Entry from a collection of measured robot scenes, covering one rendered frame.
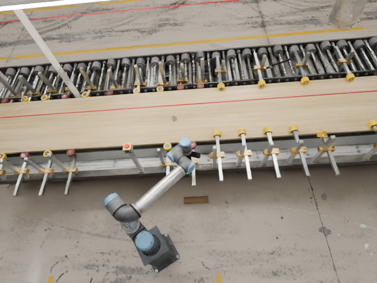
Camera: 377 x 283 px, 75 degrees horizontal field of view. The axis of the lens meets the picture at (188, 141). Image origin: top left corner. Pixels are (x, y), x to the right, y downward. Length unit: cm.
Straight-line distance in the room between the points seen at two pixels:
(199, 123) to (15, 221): 267
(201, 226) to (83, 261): 141
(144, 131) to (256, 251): 181
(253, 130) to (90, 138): 170
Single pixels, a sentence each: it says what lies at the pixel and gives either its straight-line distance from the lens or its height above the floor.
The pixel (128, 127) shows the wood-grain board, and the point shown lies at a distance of 269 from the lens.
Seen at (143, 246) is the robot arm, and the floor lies 87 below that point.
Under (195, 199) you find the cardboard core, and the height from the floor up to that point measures 8.
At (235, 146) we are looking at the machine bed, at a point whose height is 74.
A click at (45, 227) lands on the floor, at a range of 369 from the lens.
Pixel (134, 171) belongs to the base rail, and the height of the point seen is 70.
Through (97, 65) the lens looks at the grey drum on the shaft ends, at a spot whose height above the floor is 84.
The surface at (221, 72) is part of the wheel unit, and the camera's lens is 296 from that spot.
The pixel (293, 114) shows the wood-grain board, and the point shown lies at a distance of 276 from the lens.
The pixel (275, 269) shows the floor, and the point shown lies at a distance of 310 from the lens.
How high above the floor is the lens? 301
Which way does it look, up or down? 59 degrees down
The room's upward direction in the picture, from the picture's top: 9 degrees counter-clockwise
